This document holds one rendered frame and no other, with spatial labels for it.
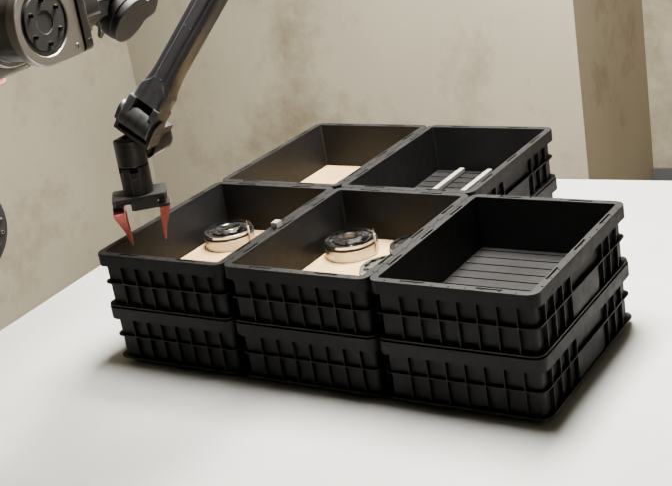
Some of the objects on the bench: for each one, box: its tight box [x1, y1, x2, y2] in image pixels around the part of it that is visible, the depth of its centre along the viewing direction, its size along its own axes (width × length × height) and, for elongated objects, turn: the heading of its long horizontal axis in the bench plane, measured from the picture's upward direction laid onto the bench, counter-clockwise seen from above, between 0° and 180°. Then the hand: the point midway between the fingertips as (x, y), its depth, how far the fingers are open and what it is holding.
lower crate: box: [379, 261, 632, 422], centre depth 217 cm, size 40×30×12 cm
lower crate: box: [110, 305, 251, 375], centre depth 249 cm, size 40×30×12 cm
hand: (148, 237), depth 238 cm, fingers open, 6 cm apart
